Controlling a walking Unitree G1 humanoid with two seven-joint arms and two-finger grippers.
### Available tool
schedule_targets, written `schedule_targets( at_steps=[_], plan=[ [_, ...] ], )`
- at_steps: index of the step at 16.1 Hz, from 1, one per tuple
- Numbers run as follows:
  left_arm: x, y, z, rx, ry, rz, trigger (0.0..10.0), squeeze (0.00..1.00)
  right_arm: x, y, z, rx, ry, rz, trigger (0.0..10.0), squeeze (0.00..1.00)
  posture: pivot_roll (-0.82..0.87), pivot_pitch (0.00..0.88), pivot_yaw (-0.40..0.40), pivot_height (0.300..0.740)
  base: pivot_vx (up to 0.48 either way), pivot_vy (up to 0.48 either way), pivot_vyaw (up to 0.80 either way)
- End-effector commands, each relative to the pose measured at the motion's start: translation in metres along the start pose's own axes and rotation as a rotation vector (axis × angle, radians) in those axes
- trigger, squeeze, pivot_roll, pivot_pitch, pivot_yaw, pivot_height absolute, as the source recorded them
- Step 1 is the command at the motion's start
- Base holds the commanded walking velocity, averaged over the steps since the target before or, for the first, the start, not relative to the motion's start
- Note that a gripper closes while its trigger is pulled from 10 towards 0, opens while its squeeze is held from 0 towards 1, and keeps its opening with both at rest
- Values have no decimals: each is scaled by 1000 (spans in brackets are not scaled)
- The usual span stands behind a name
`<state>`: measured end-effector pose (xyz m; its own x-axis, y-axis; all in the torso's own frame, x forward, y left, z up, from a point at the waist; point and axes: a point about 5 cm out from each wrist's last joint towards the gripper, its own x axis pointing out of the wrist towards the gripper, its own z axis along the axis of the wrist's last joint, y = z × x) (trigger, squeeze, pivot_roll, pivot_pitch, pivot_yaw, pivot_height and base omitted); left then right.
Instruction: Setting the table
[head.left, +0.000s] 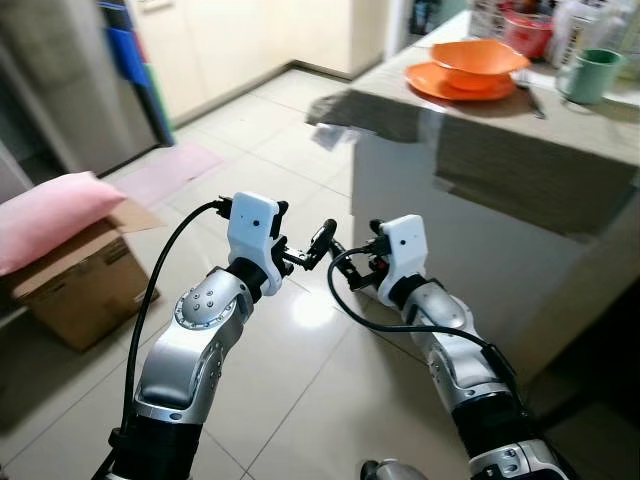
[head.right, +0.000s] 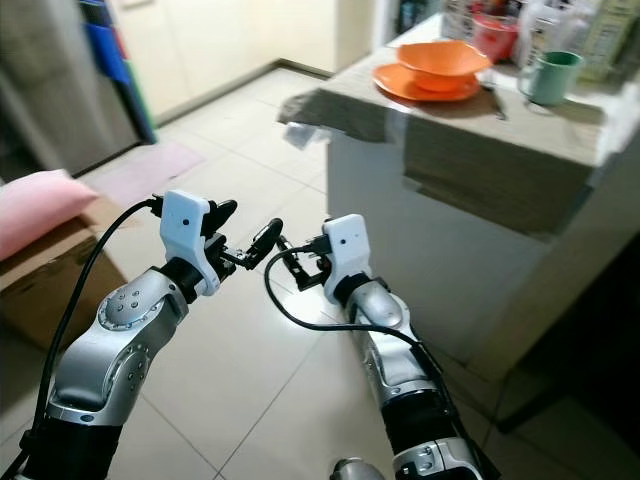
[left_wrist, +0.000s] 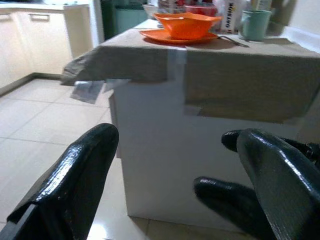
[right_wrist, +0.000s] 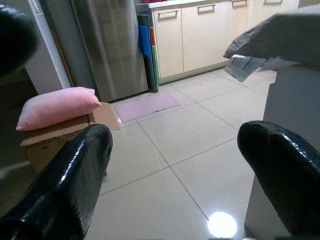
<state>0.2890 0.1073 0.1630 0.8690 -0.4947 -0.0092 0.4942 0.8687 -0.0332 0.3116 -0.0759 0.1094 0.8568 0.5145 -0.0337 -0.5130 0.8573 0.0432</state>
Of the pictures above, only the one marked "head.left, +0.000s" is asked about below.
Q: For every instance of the metal spoon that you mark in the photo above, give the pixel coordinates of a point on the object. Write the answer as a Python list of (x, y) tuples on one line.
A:
[(533, 100)]

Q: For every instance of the orange plastic plate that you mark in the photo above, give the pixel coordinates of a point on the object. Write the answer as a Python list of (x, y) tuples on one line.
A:
[(430, 80)]

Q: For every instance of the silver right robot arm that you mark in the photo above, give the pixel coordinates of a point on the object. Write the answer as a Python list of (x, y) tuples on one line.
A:
[(450, 350)]

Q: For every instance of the green plastic cup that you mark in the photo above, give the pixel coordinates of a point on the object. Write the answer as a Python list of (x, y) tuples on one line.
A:
[(590, 78)]

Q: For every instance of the brown cardboard box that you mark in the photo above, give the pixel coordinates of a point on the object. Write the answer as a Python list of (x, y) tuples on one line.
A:
[(85, 290)]

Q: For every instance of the pink floor mat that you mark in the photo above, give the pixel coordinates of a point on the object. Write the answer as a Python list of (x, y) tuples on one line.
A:
[(165, 172)]

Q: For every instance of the steel grey fridge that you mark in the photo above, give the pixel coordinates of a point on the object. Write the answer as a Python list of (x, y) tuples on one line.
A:
[(60, 70)]

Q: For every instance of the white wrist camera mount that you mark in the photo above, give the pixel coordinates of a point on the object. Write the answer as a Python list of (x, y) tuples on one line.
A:
[(252, 225), (404, 255)]

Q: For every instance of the cream cabinet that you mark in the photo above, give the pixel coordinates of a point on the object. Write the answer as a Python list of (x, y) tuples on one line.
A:
[(230, 40)]

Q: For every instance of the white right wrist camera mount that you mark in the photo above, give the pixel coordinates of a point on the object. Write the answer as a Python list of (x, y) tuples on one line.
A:
[(404, 255)]

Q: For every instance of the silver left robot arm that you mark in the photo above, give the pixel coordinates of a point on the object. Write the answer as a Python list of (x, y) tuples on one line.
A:
[(190, 350)]

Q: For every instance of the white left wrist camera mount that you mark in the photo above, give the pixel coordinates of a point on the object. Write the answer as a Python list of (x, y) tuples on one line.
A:
[(252, 225)]

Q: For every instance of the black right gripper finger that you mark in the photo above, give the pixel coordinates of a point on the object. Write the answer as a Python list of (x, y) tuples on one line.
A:
[(356, 272), (379, 230)]

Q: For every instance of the grey woven tablecloth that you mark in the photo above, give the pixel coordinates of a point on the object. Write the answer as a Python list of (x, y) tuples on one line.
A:
[(520, 160)]

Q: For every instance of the orange plastic bowl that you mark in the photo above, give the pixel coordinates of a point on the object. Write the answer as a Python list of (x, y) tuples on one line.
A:
[(480, 58)]

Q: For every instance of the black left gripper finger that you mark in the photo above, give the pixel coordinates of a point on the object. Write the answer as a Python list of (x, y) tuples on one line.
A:
[(282, 218), (324, 240)]

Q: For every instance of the red plastic container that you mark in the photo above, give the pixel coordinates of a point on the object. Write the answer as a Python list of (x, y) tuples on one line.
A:
[(526, 32)]

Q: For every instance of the white kitchen counter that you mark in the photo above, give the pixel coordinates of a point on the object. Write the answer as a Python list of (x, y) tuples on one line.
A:
[(480, 270)]

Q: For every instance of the pink pillow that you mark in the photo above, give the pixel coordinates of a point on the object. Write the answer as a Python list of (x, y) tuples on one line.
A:
[(50, 220)]

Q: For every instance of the blue hanging holder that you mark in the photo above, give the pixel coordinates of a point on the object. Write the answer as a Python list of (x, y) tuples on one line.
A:
[(128, 50)]

